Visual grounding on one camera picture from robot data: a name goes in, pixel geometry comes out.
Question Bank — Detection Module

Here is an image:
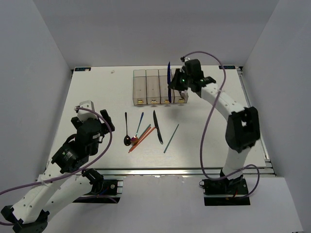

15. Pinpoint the blue knife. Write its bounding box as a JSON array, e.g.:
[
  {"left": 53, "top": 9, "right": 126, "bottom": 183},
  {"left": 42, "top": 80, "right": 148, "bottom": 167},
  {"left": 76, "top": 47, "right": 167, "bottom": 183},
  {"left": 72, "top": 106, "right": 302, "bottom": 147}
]
[{"left": 167, "top": 62, "right": 172, "bottom": 103}]

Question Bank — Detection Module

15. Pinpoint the black knife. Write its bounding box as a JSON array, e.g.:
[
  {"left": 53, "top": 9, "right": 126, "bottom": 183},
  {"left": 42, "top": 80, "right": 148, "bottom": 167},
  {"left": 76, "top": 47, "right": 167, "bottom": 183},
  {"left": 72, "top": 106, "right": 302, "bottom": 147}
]
[{"left": 153, "top": 110, "right": 163, "bottom": 144}]

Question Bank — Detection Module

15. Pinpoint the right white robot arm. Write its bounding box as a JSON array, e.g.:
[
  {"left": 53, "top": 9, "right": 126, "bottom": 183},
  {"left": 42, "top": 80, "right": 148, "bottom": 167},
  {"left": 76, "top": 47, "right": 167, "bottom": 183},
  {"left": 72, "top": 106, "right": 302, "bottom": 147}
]
[{"left": 168, "top": 57, "right": 260, "bottom": 194}]

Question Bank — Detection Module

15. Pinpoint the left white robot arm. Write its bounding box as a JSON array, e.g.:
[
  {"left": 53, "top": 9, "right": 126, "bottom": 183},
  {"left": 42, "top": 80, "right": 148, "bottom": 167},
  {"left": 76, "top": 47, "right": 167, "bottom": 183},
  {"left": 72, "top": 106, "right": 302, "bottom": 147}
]
[{"left": 1, "top": 106, "right": 115, "bottom": 233}]

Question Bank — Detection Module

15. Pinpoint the clear container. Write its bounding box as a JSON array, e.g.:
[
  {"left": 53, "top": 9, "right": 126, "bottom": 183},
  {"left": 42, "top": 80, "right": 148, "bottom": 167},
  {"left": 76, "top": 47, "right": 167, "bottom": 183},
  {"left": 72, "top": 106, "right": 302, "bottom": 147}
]
[
  {"left": 158, "top": 68, "right": 174, "bottom": 104},
  {"left": 146, "top": 69, "right": 160, "bottom": 104},
  {"left": 171, "top": 68, "right": 188, "bottom": 103},
  {"left": 133, "top": 69, "right": 147, "bottom": 105}
]

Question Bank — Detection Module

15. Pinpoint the black spoon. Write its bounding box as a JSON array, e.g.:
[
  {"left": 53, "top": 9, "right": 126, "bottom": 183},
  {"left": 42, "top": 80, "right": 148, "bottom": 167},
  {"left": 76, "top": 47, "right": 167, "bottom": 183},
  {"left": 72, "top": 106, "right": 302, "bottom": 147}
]
[{"left": 123, "top": 112, "right": 131, "bottom": 146}]

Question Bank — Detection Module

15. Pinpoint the right xdof label sticker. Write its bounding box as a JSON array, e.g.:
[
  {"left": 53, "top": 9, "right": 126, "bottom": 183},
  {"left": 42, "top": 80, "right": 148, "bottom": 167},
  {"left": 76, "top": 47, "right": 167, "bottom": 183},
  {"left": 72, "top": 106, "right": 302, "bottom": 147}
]
[{"left": 219, "top": 65, "right": 236, "bottom": 69}]

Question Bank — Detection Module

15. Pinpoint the xdof label sticker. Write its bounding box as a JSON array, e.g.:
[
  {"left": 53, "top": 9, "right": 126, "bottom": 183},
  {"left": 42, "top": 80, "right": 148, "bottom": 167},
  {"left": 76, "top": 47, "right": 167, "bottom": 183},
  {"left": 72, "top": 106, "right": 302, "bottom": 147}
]
[
  {"left": 74, "top": 67, "right": 91, "bottom": 72},
  {"left": 219, "top": 65, "right": 236, "bottom": 69}
]

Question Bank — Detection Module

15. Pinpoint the orange chopstick upper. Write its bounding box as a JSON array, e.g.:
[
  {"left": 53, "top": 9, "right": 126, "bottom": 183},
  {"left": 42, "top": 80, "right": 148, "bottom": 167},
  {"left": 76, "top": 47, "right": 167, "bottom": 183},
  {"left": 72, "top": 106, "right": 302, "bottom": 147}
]
[{"left": 131, "top": 126, "right": 154, "bottom": 146}]

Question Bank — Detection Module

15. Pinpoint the orange chopstick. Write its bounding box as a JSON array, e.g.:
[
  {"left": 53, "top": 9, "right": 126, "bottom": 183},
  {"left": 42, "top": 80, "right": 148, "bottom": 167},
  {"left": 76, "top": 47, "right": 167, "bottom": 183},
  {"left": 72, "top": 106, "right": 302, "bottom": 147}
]
[
  {"left": 128, "top": 127, "right": 156, "bottom": 153},
  {"left": 131, "top": 126, "right": 154, "bottom": 146}
]

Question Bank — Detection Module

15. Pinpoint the teal chopstick by spoon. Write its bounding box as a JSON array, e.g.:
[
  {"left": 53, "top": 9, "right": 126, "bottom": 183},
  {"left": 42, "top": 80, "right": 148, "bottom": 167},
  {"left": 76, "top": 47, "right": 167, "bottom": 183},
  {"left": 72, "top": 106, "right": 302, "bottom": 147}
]
[{"left": 132, "top": 124, "right": 151, "bottom": 145}]

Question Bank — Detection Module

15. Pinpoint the orange chopstick lower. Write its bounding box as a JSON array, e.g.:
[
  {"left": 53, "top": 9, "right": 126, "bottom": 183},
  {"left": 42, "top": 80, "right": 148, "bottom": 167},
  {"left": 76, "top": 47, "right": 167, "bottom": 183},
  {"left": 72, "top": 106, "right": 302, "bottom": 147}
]
[{"left": 128, "top": 127, "right": 156, "bottom": 153}]

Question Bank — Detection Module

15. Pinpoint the lone teal chopstick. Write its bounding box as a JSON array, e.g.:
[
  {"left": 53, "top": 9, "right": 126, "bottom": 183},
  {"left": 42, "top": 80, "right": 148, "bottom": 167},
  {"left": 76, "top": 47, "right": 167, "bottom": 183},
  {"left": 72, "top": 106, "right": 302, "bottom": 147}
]
[{"left": 163, "top": 124, "right": 179, "bottom": 154}]

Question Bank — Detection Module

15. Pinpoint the left xdof label sticker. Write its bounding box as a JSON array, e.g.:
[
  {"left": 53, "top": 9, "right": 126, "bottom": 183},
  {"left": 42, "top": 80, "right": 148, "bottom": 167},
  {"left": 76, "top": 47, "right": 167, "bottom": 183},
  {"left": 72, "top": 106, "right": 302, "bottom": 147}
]
[{"left": 74, "top": 67, "right": 91, "bottom": 72}]

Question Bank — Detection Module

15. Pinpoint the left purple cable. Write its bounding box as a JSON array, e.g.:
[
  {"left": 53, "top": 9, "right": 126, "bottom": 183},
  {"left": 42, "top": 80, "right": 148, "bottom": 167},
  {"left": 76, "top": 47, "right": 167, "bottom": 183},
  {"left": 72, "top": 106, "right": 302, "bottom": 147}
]
[{"left": 0, "top": 108, "right": 114, "bottom": 225}]

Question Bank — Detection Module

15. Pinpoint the purple cable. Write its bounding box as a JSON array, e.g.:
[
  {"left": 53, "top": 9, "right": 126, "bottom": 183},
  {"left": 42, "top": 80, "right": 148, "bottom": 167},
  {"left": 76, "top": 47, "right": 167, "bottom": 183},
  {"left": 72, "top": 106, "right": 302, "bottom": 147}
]
[
  {"left": 0, "top": 108, "right": 114, "bottom": 225},
  {"left": 181, "top": 51, "right": 260, "bottom": 200}
]

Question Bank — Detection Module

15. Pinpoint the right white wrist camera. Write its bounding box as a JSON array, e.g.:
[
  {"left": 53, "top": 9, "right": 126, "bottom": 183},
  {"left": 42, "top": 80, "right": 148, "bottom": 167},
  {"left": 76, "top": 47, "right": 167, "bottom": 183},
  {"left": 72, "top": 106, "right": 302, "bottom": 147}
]
[{"left": 180, "top": 56, "right": 191, "bottom": 63}]

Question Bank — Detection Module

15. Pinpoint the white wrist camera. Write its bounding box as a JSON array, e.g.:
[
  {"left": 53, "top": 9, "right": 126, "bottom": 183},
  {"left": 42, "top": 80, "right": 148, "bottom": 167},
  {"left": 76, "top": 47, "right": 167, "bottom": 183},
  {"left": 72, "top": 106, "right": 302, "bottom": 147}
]
[
  {"left": 180, "top": 56, "right": 191, "bottom": 63},
  {"left": 74, "top": 100, "right": 97, "bottom": 122}
]

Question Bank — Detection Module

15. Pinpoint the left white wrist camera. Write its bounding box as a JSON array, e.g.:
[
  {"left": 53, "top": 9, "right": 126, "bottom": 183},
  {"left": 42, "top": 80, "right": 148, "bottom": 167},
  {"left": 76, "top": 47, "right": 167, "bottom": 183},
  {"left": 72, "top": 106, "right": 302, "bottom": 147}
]
[{"left": 74, "top": 100, "right": 97, "bottom": 122}]

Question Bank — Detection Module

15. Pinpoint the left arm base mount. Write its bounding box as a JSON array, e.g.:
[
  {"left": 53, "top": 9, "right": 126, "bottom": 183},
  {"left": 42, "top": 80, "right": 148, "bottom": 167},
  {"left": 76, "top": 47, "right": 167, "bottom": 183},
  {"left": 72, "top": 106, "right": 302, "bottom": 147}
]
[{"left": 73, "top": 174, "right": 124, "bottom": 204}]

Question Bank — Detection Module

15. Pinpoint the aluminium table front rail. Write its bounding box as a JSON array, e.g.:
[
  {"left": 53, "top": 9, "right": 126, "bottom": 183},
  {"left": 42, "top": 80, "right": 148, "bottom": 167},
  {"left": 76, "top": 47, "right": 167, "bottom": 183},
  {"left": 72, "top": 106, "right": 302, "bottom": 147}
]
[{"left": 43, "top": 167, "right": 226, "bottom": 177}]

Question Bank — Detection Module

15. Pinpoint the aluminium table rail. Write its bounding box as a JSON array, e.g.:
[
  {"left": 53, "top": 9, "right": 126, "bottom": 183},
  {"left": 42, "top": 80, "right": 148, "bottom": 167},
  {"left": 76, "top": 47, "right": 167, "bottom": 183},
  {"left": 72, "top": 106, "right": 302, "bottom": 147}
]
[
  {"left": 237, "top": 66, "right": 276, "bottom": 175},
  {"left": 43, "top": 167, "right": 226, "bottom": 177}
]

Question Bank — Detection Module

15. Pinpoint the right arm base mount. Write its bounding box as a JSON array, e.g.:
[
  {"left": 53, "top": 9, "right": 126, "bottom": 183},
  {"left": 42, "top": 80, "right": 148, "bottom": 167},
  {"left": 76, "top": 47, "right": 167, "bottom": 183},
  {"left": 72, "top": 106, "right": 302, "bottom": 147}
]
[{"left": 199, "top": 176, "right": 251, "bottom": 206}]

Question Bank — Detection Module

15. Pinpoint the aluminium table right rail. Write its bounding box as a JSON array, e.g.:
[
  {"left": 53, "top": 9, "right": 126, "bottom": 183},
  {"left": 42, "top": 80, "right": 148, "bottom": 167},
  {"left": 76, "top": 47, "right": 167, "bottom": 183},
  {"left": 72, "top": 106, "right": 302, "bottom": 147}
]
[{"left": 237, "top": 66, "right": 276, "bottom": 175}]

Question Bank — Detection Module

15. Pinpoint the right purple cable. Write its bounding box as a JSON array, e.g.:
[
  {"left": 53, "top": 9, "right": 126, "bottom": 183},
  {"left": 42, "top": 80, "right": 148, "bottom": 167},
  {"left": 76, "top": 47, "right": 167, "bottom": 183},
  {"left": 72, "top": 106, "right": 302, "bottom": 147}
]
[{"left": 181, "top": 51, "right": 260, "bottom": 200}]

